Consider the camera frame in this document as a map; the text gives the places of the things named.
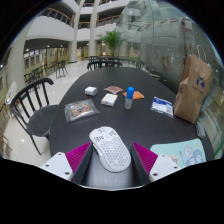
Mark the small blue-capped clear bottle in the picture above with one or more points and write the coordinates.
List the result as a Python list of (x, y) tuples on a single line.
[(129, 100)]

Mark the grey flat pouch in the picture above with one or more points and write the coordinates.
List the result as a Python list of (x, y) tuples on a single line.
[(201, 130)]

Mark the flat white square box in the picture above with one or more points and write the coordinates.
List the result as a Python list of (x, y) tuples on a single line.
[(109, 100)]

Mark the black chair behind table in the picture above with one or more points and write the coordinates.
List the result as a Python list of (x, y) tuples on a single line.
[(100, 64)]

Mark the orange flat packet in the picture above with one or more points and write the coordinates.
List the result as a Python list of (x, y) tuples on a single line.
[(138, 95)]

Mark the blue and white packet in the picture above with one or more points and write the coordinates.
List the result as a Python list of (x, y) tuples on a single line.
[(162, 106)]

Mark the small white box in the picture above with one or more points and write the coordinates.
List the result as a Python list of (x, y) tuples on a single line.
[(90, 91)]

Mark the brown paper bag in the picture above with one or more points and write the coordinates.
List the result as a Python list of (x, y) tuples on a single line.
[(193, 93)]

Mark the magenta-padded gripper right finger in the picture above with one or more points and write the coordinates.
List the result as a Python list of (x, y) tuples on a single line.
[(165, 166)]

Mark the group of dark chairs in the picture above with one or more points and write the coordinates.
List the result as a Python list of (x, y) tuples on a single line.
[(50, 68)]

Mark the brown flat packet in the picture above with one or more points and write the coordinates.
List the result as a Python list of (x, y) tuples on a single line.
[(113, 89)]

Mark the clear bag with cookie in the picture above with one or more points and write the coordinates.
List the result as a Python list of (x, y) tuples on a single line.
[(80, 110)]

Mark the black wooden spindle chair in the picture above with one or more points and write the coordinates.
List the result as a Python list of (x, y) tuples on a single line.
[(40, 121)]

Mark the green potted plant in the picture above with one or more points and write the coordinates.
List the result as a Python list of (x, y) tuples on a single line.
[(113, 40)]

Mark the white perforated computer mouse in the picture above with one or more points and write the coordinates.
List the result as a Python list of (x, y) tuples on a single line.
[(111, 150)]

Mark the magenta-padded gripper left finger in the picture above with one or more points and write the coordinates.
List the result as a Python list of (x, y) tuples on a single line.
[(56, 165)]

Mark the pale green cartoon mouse pad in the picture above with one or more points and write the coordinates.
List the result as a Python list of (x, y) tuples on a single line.
[(186, 151)]

